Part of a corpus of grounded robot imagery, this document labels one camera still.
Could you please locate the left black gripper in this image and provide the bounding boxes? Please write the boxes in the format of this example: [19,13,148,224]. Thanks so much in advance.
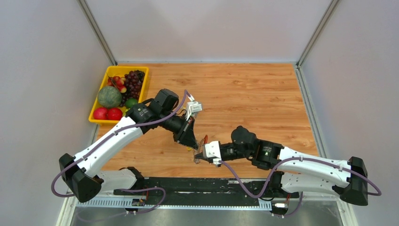
[159,110,199,149]

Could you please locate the red keyring with silver keys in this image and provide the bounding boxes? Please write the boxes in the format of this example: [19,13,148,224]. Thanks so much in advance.
[187,135,208,164]

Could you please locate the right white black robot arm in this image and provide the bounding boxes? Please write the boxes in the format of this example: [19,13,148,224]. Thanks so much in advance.
[194,126,368,206]

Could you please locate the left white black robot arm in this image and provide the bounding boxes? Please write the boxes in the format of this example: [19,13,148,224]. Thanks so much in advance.
[51,89,203,202]

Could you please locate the green lime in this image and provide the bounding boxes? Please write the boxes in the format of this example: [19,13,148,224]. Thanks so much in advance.
[125,98,138,109]

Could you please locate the red apple right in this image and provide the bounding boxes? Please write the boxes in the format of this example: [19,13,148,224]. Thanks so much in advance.
[107,108,123,121]

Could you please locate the red apple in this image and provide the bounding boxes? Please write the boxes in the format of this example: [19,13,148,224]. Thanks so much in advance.
[107,108,123,121]
[93,107,108,120]

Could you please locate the dark purple grape bunch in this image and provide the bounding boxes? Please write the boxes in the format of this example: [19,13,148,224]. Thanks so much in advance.
[120,70,145,107]

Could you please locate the small red apples cluster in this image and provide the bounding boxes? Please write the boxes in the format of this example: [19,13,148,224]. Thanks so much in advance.
[107,76,127,94]

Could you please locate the green round melon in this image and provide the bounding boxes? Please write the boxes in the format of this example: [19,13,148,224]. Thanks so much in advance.
[97,86,122,108]

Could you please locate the red apple left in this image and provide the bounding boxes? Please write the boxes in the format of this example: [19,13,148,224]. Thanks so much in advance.
[93,107,108,120]

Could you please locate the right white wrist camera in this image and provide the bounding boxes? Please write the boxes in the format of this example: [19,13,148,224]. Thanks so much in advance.
[202,141,222,167]

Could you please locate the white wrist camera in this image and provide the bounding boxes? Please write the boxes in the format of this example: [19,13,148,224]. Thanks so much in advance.
[185,94,203,121]
[202,141,222,167]

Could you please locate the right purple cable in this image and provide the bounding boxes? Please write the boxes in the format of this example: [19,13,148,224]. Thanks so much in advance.
[218,157,383,218]

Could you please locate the purple cable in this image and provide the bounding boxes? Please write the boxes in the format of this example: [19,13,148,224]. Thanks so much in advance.
[50,89,192,219]
[218,157,383,218]

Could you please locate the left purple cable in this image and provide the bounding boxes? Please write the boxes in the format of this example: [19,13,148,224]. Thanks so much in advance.
[50,89,192,219]

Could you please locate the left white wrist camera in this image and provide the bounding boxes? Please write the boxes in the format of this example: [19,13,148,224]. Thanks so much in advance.
[185,94,203,121]

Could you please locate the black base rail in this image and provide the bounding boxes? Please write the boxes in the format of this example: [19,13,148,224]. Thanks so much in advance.
[113,176,300,207]

